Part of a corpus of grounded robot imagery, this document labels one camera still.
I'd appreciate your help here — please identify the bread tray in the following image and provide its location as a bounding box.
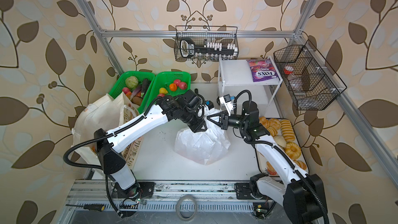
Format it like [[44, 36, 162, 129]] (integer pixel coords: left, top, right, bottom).
[[256, 117, 308, 181]]

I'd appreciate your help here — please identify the plastic bottle red cap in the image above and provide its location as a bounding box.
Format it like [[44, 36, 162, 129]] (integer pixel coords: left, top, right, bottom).
[[284, 65, 303, 91]]

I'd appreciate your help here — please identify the orange fruit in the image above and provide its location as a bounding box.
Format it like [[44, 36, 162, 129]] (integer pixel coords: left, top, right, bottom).
[[169, 83, 178, 92]]

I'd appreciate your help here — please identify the tape roll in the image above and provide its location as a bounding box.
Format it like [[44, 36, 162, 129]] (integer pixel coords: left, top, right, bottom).
[[175, 195, 199, 222]]

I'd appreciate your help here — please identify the black tool set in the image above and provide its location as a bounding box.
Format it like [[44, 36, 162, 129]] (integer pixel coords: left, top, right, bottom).
[[176, 37, 239, 60]]

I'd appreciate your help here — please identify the black wire basket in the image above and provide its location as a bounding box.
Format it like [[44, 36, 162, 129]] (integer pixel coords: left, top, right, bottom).
[[174, 24, 239, 62], [273, 40, 347, 111]]

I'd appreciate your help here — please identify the back black wire basket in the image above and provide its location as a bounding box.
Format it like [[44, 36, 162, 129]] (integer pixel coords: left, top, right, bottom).
[[174, 24, 239, 62]]

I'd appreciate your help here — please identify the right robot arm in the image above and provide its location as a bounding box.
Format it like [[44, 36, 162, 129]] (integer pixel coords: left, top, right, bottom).
[[207, 90, 330, 224]]

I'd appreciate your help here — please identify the yellow handled screwdriver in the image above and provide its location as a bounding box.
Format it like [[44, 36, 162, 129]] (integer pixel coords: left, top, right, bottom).
[[66, 204, 105, 212]]

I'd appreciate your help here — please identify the dark green cucumber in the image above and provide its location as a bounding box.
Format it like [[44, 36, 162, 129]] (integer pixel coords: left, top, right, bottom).
[[141, 78, 151, 97]]

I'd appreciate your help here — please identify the light purple eggplant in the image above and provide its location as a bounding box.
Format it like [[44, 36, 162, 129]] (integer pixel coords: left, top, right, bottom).
[[130, 85, 143, 101]]

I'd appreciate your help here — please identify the left green vegetable basket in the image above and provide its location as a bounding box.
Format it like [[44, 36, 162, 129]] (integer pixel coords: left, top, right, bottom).
[[108, 71, 155, 114]]

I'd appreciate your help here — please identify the pink red apple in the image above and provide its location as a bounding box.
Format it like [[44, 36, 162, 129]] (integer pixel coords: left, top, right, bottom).
[[178, 82, 188, 90]]

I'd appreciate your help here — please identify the cream floral tote bag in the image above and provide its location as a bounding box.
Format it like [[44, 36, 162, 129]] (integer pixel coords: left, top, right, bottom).
[[72, 93, 143, 170]]

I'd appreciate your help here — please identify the green cabbage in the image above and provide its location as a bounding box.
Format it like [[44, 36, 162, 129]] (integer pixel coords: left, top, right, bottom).
[[125, 76, 140, 90]]

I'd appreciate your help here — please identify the white plastic bag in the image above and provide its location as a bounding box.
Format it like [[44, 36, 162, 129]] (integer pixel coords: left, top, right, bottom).
[[174, 120, 231, 166]]

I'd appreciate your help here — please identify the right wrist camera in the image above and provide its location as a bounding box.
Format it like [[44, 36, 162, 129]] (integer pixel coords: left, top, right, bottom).
[[219, 94, 235, 116]]

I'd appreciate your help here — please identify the right black wire basket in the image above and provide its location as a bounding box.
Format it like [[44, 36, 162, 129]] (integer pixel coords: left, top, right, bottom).
[[273, 40, 347, 111]]

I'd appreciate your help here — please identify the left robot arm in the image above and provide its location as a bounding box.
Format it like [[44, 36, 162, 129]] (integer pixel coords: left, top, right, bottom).
[[63, 90, 213, 190]]

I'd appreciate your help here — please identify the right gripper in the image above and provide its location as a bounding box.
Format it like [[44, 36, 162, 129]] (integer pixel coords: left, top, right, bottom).
[[207, 110, 248, 131]]

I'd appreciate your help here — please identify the right green fruit basket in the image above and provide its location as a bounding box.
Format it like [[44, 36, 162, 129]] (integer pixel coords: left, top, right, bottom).
[[146, 72, 191, 106]]

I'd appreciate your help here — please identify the purple Fox's candy bag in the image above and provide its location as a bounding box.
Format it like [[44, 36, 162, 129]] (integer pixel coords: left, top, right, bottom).
[[247, 59, 278, 83]]

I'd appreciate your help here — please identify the white two-tier shelf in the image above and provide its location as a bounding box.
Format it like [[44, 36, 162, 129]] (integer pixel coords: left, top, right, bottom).
[[217, 60, 283, 118]]

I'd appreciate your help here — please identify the yellow lemon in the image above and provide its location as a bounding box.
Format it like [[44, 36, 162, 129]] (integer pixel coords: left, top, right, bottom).
[[159, 88, 169, 95]]

